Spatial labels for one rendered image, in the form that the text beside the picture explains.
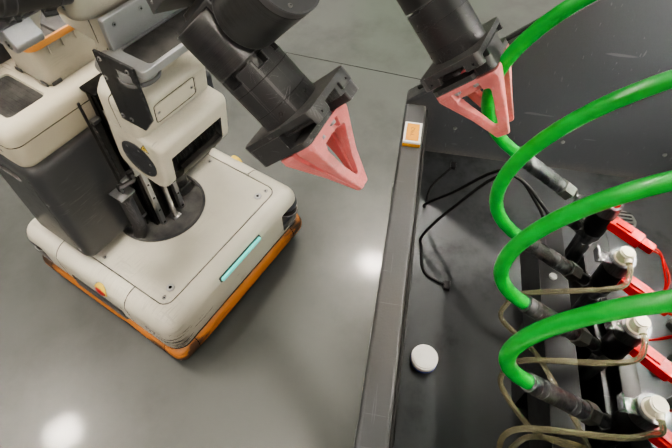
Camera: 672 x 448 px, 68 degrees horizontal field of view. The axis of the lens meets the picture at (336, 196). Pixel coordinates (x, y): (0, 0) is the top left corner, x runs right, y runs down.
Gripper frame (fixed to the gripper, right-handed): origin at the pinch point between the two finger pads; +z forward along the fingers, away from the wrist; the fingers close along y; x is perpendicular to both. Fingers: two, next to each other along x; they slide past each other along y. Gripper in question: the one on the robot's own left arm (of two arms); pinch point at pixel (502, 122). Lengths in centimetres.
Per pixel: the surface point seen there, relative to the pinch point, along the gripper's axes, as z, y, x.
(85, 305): 11, 18, 162
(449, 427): 34.3, -11.6, 23.1
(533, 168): 7.6, 2.3, 0.4
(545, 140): -0.2, -8.5, -5.6
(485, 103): -2.9, -0.8, 0.2
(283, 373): 60, 25, 108
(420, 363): 27.9, -5.8, 25.9
